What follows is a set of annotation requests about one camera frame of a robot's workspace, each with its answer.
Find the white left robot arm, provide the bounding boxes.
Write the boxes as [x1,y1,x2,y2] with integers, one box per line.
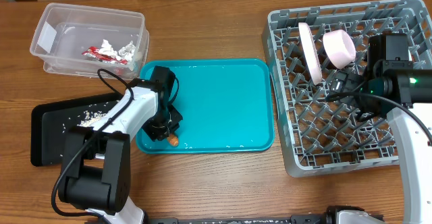
[51,76,182,223]

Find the white tissue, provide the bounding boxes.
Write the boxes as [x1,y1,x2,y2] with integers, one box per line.
[99,39,118,59]

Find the grey dishwasher rack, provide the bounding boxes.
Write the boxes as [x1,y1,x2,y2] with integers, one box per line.
[262,0,431,177]

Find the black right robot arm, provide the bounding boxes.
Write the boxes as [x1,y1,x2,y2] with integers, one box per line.
[326,59,431,223]

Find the clear plastic waste bin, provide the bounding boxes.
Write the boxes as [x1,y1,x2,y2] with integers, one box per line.
[30,3,149,80]

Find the teal plastic tray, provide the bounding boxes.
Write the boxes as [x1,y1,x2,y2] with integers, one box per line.
[136,59,275,154]

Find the black rectangular tray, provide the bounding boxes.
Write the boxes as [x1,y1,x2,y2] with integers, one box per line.
[30,92,121,167]

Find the red snack wrapper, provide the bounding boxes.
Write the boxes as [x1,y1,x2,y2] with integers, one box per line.
[82,47,128,65]

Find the crumpled foil ball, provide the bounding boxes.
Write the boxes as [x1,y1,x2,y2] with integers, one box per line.
[118,40,136,62]

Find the orange carrot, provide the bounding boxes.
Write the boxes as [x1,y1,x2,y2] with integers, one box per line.
[167,134,180,147]

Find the rice and food scraps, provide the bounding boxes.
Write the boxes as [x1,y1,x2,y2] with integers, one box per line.
[61,110,106,129]

